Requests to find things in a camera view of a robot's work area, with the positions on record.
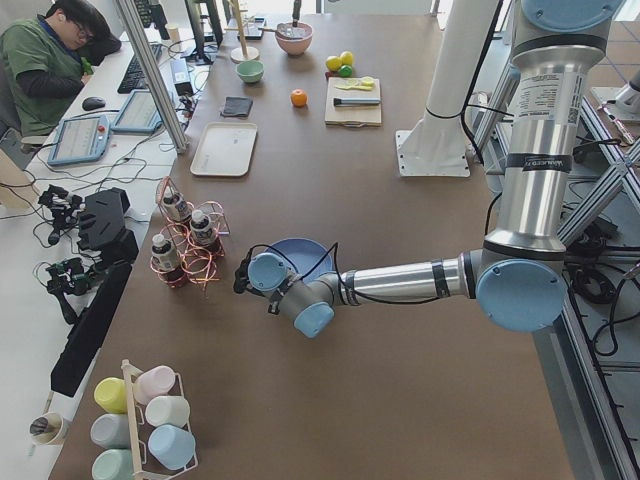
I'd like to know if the black computer mouse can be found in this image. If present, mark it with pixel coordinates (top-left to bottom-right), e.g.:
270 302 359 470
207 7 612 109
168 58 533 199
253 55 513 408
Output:
81 96 106 112

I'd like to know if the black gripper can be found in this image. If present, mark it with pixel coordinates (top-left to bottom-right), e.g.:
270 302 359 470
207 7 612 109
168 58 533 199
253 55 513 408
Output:
233 253 254 294

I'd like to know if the copper wire bottle rack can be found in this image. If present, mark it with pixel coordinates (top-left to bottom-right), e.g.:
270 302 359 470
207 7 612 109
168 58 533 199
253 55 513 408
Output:
149 176 230 290

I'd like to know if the steel muddler black tip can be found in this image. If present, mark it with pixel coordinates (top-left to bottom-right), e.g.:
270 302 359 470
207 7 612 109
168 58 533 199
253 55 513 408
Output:
333 98 381 107

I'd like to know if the tea bottle side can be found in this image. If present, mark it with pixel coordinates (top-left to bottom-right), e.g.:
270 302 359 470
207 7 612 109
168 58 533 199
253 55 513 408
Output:
190 209 221 253

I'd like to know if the pink bowl of ice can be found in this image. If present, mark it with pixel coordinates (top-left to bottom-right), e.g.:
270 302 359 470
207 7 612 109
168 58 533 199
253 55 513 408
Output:
275 22 313 56

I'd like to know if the blue plate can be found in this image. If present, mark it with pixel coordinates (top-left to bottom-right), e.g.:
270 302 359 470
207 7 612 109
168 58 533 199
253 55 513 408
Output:
267 238 335 283

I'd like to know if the green bowl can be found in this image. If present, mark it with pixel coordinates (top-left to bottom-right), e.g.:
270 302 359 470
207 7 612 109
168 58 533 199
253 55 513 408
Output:
236 60 264 84

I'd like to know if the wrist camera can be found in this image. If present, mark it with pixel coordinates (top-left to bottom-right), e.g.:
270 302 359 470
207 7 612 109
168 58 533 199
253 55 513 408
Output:
267 283 291 315

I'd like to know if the rack of pastel cups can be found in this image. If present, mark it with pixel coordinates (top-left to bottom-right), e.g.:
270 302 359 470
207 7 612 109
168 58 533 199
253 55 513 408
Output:
90 359 199 479

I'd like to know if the yellow lemon lower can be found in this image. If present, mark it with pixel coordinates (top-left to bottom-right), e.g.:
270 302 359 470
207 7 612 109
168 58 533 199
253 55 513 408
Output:
325 56 343 72

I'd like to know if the wooden cutting board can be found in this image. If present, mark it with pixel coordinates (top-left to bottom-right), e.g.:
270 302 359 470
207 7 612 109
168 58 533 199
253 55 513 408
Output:
324 77 382 127

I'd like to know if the orange fruit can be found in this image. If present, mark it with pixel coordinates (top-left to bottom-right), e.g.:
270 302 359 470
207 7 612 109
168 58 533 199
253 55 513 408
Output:
290 89 308 108

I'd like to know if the paper cup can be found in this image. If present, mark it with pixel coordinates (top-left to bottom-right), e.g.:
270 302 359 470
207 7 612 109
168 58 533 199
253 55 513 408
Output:
29 412 69 446

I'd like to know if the yellow lemon upper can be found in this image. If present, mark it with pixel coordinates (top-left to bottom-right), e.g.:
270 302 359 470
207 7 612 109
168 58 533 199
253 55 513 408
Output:
339 51 354 66

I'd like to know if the black keyboard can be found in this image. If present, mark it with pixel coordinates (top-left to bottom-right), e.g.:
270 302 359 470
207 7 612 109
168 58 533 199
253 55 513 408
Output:
117 43 163 94

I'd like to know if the tea bottle top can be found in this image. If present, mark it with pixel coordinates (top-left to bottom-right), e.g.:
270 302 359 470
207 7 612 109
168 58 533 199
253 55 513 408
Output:
162 190 191 223

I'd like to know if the blue teach pendant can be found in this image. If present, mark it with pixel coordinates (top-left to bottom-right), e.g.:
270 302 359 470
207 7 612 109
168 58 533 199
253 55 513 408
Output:
47 115 110 166
111 89 162 134

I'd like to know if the seated person green shirt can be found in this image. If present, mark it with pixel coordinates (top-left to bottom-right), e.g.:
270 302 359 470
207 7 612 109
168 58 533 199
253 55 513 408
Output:
1 1 121 137

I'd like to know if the metal ice scoop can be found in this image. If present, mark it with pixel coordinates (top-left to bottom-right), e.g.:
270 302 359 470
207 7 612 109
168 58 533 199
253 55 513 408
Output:
260 23 305 39

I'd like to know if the tea bottle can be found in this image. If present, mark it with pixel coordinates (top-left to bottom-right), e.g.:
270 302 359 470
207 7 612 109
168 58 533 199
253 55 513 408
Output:
162 190 191 223
151 233 187 288

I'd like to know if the yellow lemon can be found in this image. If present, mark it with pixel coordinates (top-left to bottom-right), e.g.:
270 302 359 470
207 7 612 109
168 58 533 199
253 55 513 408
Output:
339 51 354 66
325 56 343 72

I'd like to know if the wooden cup tree stand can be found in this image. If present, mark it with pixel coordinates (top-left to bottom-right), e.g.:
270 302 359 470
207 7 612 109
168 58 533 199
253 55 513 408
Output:
224 0 260 64

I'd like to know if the lemon half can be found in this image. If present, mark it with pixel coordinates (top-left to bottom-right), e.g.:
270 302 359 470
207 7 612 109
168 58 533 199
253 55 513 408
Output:
360 76 375 87

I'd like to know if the tea bottle front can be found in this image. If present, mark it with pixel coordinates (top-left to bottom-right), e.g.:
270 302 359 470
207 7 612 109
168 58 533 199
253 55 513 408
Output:
151 233 187 288

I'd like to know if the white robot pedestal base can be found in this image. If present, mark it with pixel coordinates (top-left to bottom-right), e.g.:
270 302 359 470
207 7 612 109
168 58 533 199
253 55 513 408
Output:
396 0 501 178

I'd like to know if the cream rabbit tray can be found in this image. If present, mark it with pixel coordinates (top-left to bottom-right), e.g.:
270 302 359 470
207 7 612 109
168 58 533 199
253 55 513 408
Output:
190 122 258 177

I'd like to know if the green lime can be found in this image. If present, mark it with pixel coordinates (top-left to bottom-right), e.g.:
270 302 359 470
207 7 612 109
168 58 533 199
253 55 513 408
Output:
337 64 353 78

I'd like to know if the grey folded cloth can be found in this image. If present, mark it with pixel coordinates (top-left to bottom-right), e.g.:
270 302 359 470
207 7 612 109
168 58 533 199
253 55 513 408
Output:
220 96 253 118

